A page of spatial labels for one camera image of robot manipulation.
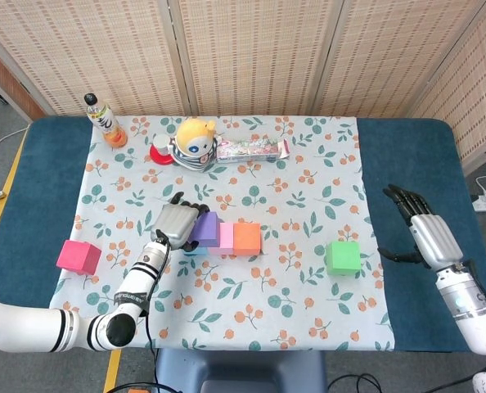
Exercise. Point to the red foam cube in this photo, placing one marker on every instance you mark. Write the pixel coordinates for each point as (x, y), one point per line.
(75, 256)

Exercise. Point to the light blue foam cube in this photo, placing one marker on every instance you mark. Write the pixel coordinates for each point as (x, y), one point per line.
(202, 251)

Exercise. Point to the pink foam cube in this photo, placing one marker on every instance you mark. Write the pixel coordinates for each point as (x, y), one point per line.
(227, 239)

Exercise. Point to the teal padded table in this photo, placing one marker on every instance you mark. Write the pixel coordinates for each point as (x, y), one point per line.
(410, 163)

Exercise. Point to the green foam cube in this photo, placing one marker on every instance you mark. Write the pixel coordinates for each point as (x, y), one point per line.
(341, 258)

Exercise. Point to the yellow plush toy striped shirt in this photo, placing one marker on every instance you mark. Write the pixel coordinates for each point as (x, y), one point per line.
(194, 141)

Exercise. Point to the small orange object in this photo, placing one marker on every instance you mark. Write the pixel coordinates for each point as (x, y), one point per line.
(138, 391)

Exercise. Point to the orange foam cube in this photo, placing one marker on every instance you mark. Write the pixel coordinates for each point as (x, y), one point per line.
(247, 239)

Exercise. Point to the floral print tablecloth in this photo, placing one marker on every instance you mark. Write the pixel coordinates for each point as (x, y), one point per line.
(267, 303)

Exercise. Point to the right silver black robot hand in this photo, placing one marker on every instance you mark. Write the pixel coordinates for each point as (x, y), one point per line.
(437, 241)

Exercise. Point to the snack package box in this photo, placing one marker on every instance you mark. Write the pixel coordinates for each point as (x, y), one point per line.
(251, 150)

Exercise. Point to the orange juice bottle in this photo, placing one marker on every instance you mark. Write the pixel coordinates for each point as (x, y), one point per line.
(106, 123)

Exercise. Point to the purple foam cube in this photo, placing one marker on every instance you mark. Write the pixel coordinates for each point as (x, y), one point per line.
(205, 227)

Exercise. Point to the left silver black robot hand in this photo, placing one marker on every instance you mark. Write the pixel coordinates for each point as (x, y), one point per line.
(175, 223)

